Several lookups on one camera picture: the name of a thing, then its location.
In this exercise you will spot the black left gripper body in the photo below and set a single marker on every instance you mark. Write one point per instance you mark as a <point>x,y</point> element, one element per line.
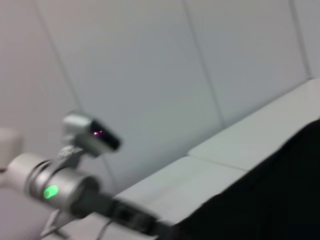
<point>125,212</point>

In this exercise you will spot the black t-shirt with white print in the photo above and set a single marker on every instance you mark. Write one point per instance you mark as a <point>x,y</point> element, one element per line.
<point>262,195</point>

